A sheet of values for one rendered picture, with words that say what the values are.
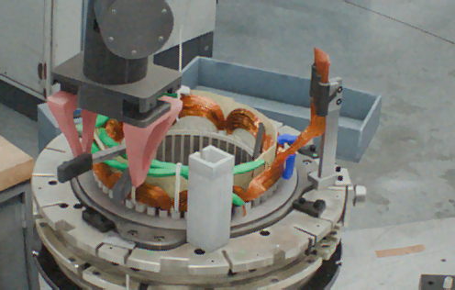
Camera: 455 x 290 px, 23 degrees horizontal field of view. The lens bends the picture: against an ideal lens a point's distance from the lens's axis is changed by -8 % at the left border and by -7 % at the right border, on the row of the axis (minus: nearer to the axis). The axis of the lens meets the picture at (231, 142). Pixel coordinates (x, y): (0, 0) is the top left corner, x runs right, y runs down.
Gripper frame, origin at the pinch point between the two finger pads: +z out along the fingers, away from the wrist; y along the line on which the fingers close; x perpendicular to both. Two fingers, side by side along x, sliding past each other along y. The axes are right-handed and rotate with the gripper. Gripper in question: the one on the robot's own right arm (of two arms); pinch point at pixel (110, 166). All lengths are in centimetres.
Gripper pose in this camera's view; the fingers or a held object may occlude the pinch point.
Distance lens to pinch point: 102.9
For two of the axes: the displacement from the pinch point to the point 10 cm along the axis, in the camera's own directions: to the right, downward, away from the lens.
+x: 4.5, -3.7, 8.1
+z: -0.8, 8.9, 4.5
